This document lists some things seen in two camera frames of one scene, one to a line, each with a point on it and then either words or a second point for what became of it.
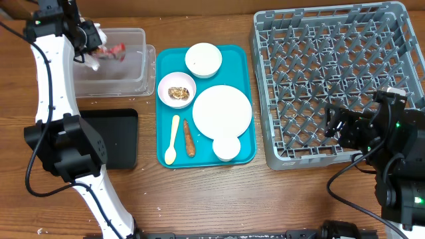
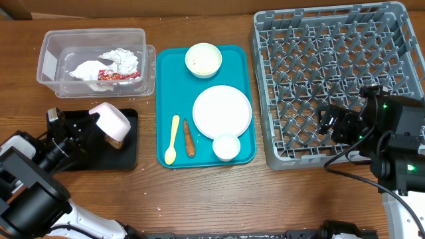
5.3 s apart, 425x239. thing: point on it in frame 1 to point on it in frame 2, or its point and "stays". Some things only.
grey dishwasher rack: (307, 59) stays
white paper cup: (226, 147) stays
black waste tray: (118, 128) stays
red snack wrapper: (119, 50) to (107, 75)
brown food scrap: (179, 93) to (115, 143)
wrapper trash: (89, 60) to (123, 62)
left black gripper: (90, 28) to (72, 133)
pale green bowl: (203, 60) stays
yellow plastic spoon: (170, 154) stays
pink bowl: (179, 79) to (112, 123)
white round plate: (221, 109) stays
